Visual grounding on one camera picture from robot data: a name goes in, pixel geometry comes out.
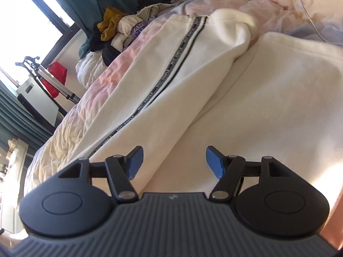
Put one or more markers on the black window frame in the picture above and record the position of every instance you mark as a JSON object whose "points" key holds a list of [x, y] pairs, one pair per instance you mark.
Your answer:
{"points": [[32, 28]]}

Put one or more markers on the white appliance box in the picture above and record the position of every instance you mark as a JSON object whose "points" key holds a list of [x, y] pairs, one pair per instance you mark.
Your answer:
{"points": [[39, 104]]}

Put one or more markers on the red cloth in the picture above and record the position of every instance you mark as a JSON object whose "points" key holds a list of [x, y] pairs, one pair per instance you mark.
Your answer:
{"points": [[59, 73]]}

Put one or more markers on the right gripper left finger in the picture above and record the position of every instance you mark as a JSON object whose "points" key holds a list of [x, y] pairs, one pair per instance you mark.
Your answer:
{"points": [[82, 196]]}

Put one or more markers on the white purple print garment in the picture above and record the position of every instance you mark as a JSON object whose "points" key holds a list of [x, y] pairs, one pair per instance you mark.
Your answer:
{"points": [[131, 26]]}

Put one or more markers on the black garment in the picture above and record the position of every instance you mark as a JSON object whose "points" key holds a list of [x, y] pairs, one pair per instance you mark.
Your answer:
{"points": [[108, 52]]}

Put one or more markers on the white dressing table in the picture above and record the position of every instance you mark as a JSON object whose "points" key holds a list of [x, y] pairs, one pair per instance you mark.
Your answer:
{"points": [[12, 191]]}

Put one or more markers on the white puffy comforter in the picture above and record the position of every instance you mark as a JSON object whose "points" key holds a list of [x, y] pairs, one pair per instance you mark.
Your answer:
{"points": [[89, 68]]}

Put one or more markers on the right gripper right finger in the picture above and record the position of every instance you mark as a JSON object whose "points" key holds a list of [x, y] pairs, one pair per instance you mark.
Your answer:
{"points": [[266, 196]]}

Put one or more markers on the grey crumpled clothes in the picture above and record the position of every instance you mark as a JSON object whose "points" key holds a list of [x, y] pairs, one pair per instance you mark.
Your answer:
{"points": [[148, 13]]}

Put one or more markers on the mustard yellow garment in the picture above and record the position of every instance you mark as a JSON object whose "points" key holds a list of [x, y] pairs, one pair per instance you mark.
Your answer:
{"points": [[107, 27]]}

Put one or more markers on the pastel tie-dye duvet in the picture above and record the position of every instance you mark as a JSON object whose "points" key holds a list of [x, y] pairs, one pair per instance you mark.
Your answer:
{"points": [[101, 85]]}

